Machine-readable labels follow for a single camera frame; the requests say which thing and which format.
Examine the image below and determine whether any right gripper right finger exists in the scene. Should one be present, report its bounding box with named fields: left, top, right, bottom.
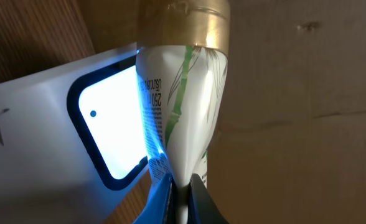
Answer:
left=188, top=174, right=228, bottom=224

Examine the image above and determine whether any white tube gold cap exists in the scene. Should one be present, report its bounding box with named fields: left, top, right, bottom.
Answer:
left=136, top=0, right=230, bottom=223

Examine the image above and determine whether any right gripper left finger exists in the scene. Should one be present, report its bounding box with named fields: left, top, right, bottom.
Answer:
left=133, top=174, right=176, bottom=224

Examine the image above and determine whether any white barcode scanner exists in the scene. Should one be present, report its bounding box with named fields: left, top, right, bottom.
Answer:
left=0, top=44, right=148, bottom=223

